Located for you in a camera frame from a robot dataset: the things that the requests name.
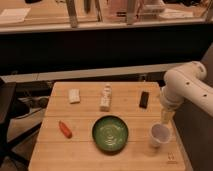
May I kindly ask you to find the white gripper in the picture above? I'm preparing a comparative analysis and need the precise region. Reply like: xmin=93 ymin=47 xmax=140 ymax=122
xmin=159 ymin=86 xmax=184 ymax=124

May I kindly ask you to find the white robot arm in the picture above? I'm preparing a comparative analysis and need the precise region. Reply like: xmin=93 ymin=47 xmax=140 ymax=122
xmin=159 ymin=61 xmax=213 ymax=124

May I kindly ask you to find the white paper cup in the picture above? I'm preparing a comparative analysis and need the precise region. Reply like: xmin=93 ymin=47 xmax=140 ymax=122
xmin=149 ymin=123 xmax=171 ymax=148

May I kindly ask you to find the black rectangular block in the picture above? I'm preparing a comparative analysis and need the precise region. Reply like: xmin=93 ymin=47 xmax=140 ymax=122
xmin=139 ymin=91 xmax=149 ymax=109

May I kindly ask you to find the green bowl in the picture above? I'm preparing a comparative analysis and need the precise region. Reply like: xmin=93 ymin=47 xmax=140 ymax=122
xmin=92 ymin=115 xmax=129 ymax=153

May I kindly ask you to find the white sponge block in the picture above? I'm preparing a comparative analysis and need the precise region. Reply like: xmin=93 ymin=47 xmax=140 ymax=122
xmin=68 ymin=89 xmax=80 ymax=104

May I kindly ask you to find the black office chair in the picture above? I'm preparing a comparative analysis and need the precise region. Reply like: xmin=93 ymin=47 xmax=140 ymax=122
xmin=0 ymin=77 xmax=41 ymax=167

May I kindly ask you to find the white paper sheet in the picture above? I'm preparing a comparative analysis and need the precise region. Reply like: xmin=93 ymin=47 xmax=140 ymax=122
xmin=0 ymin=8 xmax=30 ymax=24

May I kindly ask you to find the metal frame post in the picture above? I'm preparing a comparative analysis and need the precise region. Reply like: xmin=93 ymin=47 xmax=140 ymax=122
xmin=66 ymin=0 xmax=78 ymax=28

